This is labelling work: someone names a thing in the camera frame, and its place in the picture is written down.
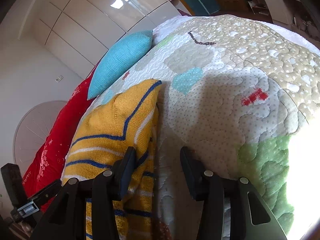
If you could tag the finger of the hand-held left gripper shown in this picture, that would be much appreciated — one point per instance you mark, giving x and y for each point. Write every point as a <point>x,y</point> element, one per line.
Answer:
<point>46,191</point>

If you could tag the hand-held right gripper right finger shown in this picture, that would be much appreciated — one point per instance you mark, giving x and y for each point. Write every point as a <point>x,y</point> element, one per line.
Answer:
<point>191,170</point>

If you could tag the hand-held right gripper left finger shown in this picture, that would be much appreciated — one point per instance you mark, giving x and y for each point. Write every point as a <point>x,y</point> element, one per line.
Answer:
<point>127,170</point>

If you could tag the yellow striped knit sweater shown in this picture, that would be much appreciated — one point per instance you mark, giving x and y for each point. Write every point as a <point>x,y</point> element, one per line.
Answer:
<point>107,120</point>

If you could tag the red printed pillow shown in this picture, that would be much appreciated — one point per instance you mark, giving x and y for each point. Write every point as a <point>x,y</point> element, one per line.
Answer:
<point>57,135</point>

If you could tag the white round fan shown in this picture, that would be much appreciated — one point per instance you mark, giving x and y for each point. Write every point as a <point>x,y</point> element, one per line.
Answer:
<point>32,130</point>

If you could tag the quilted patchwork bedspread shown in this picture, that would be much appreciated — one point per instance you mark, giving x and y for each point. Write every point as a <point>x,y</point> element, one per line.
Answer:
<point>225,92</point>

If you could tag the blue knit pillow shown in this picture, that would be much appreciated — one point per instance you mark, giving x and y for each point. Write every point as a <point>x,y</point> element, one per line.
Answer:
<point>117,60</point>

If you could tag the glossy white wardrobe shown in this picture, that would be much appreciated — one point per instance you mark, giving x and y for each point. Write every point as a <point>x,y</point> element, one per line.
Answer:
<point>87,10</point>

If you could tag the white wall socket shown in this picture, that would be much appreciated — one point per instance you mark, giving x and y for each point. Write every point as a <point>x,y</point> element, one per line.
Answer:
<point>59,78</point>

